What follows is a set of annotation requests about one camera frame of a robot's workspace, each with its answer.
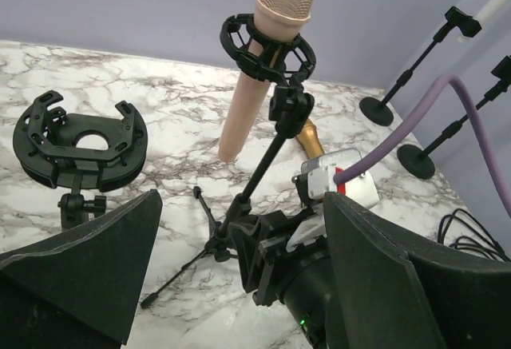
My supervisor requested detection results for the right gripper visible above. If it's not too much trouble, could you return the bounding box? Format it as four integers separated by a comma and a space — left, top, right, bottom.
229, 208, 331, 305

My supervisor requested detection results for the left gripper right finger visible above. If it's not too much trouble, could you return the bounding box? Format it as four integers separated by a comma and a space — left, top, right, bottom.
323, 193, 510, 348

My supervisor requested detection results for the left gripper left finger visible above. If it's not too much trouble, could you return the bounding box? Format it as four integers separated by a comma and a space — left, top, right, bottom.
1, 190, 162, 348

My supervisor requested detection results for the gold microphone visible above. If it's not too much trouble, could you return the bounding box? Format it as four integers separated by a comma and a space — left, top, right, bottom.
295, 119, 325, 159

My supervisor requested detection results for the black tripod mic stand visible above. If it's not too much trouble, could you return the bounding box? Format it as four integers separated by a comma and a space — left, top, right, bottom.
140, 12, 319, 309

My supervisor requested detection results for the pink microphone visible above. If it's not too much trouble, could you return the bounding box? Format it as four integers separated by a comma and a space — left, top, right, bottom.
218, 0, 314, 162

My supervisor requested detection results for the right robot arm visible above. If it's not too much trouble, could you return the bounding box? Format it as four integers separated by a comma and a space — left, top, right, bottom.
228, 208, 349, 348

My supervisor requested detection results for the near round base mic stand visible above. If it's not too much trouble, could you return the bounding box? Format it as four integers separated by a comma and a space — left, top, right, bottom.
397, 55, 511, 180

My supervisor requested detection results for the round base mic stand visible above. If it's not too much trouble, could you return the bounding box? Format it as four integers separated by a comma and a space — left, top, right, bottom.
358, 6, 484, 127
397, 55, 511, 180

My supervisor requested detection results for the far round base mic stand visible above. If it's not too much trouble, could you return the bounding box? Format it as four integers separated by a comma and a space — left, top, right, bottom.
358, 6, 484, 127

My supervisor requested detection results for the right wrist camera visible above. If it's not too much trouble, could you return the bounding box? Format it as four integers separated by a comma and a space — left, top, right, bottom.
293, 148, 378, 208

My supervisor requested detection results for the black cable bundle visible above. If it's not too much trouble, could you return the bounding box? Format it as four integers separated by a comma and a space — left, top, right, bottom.
437, 208, 511, 262

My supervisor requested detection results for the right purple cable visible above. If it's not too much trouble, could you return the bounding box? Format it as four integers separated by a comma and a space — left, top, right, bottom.
335, 73, 511, 226

